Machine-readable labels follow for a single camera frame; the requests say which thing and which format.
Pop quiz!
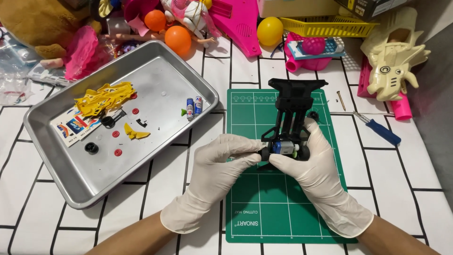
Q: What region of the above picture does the person's right hand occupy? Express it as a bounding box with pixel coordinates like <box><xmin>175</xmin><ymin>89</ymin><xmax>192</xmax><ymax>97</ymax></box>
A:
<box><xmin>269</xmin><ymin>118</ymin><xmax>359</xmax><ymax>228</ymax></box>

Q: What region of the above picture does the person's left hand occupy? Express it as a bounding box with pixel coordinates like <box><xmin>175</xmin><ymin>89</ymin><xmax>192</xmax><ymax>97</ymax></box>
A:
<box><xmin>173</xmin><ymin>134</ymin><xmax>264</xmax><ymax>221</ymax></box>

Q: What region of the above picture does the black toy car chassis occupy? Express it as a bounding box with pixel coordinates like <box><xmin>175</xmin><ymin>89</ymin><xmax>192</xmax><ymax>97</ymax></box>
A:
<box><xmin>258</xmin><ymin>78</ymin><xmax>329</xmax><ymax>171</ymax></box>

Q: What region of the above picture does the small silver blue motor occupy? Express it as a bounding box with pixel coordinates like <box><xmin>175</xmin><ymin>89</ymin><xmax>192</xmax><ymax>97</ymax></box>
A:
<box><xmin>272</xmin><ymin>141</ymin><xmax>296</xmax><ymax>157</ymax></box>

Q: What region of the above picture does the metal baking tray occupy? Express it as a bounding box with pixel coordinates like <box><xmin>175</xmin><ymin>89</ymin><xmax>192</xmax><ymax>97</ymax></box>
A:
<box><xmin>23</xmin><ymin>40</ymin><xmax>220</xmax><ymax>210</ymax></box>

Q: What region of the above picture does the green cutting mat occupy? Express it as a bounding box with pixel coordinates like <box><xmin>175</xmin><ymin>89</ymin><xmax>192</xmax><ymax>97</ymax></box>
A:
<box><xmin>225</xmin><ymin>89</ymin><xmax>358</xmax><ymax>244</ymax></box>

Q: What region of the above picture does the brass screw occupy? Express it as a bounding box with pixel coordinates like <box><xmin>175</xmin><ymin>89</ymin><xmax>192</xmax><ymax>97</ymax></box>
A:
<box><xmin>336</xmin><ymin>90</ymin><xmax>347</xmax><ymax>112</ymax></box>

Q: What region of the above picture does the yellow toy car spoiler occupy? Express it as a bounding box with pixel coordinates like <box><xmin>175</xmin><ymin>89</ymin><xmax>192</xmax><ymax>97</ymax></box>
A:
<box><xmin>123</xmin><ymin>123</ymin><xmax>151</xmax><ymax>140</ymax></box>

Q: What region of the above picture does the pink toy with blue tray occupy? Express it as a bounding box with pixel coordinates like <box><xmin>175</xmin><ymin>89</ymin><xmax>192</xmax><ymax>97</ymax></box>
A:
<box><xmin>284</xmin><ymin>32</ymin><xmax>346</xmax><ymax>73</ymax></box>

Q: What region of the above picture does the yellow toy car body shell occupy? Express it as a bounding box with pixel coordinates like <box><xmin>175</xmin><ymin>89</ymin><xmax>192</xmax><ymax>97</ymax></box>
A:
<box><xmin>74</xmin><ymin>82</ymin><xmax>136</xmax><ymax>118</ymax></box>

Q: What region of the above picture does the cream dinosaur toy gun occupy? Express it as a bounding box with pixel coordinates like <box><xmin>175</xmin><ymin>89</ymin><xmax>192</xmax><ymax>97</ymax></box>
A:
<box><xmin>360</xmin><ymin>7</ymin><xmax>432</xmax><ymax>102</ymax></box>

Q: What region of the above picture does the large orange plastic ball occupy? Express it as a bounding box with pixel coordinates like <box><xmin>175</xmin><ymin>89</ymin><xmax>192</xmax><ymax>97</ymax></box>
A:
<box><xmin>164</xmin><ymin>25</ymin><xmax>192</xmax><ymax>56</ymax></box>

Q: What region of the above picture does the colourful sticker sheet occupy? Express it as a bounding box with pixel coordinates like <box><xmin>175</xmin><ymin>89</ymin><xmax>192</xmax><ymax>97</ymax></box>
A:
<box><xmin>50</xmin><ymin>108</ymin><xmax>102</xmax><ymax>148</ymax></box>

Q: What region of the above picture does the pink toy guitar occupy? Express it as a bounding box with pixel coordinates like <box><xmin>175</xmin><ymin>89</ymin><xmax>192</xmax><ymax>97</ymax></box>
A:
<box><xmin>208</xmin><ymin>0</ymin><xmax>263</xmax><ymax>58</ymax></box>

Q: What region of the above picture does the yellow plastic basket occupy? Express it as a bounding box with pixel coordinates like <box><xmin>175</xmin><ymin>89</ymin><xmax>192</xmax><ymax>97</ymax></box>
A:
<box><xmin>279</xmin><ymin>16</ymin><xmax>379</xmax><ymax>38</ymax></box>

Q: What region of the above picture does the yellow plastic ball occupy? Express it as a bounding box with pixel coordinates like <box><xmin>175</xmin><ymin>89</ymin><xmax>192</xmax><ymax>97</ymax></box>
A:
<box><xmin>256</xmin><ymin>16</ymin><xmax>285</xmax><ymax>47</ymax></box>

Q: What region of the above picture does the plastic doll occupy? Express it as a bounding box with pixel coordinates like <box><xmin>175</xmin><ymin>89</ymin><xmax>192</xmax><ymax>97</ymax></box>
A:
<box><xmin>105</xmin><ymin>0</ymin><xmax>223</xmax><ymax>49</ymax></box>

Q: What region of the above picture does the small orange plastic ball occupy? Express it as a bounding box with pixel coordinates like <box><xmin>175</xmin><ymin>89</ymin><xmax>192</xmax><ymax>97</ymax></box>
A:
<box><xmin>144</xmin><ymin>9</ymin><xmax>167</xmax><ymax>32</ymax></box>

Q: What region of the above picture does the cream plastic box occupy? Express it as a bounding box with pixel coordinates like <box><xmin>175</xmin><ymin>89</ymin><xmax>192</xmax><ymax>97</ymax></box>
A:
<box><xmin>256</xmin><ymin>0</ymin><xmax>341</xmax><ymax>19</ymax></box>

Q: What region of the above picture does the pink ruffled doll dress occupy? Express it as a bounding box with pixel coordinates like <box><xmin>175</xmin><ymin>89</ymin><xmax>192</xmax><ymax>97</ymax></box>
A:
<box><xmin>63</xmin><ymin>25</ymin><xmax>100</xmax><ymax>81</ymax></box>

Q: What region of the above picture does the black cardboard box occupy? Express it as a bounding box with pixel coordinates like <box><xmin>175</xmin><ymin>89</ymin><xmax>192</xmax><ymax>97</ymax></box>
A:
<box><xmin>334</xmin><ymin>0</ymin><xmax>413</xmax><ymax>22</ymax></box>

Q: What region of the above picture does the heap of clear plastic bags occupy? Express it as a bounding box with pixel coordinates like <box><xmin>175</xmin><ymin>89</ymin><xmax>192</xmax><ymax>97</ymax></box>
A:
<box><xmin>0</xmin><ymin>28</ymin><xmax>71</xmax><ymax>106</ymax></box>

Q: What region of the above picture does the brown plush teddy bear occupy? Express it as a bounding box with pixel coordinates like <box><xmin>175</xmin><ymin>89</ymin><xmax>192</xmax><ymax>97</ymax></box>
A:
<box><xmin>0</xmin><ymin>0</ymin><xmax>103</xmax><ymax>60</ymax></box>

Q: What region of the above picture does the blue handled screwdriver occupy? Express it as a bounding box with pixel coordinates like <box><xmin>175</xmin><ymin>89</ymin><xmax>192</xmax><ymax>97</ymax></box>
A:
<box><xmin>352</xmin><ymin>111</ymin><xmax>402</xmax><ymax>147</ymax></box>

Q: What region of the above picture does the black tyre with frame piece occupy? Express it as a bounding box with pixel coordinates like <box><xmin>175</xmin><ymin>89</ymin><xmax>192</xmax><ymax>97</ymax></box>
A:
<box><xmin>101</xmin><ymin>109</ymin><xmax>127</xmax><ymax>129</ymax></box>

